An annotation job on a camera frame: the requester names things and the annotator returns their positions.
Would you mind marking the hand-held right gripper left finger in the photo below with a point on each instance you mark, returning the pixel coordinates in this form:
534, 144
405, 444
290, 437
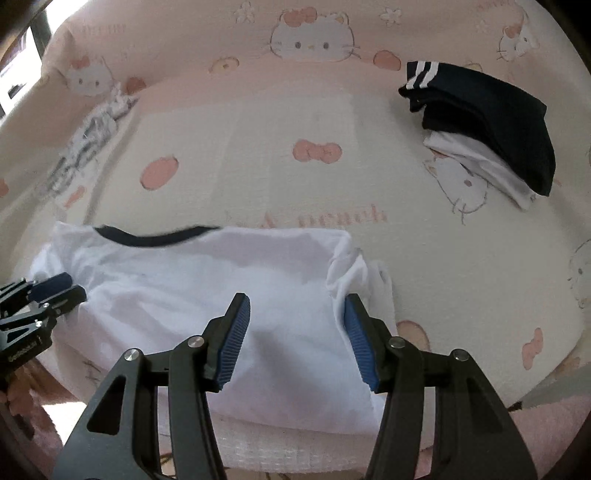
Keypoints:
233, 341

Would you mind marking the grey patterned crumpled cloth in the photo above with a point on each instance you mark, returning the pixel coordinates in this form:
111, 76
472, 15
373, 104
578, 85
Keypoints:
87, 138

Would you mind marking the pink fluffy blanket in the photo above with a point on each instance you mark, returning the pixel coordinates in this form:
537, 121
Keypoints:
554, 424

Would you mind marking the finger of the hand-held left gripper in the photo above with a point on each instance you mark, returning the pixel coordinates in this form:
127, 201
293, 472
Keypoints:
64, 297
53, 284

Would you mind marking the white t-shirt with dark collar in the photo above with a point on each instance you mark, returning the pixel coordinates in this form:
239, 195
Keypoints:
161, 286

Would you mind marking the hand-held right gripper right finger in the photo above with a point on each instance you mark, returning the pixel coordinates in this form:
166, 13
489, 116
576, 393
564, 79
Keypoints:
358, 341

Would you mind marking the folded dark garment white stripes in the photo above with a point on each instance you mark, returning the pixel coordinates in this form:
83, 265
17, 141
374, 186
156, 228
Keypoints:
498, 110

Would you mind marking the window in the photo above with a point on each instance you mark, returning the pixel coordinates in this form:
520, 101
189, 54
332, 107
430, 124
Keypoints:
18, 60

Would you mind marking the cat-print bed sheet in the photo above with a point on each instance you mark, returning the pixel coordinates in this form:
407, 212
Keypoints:
277, 115

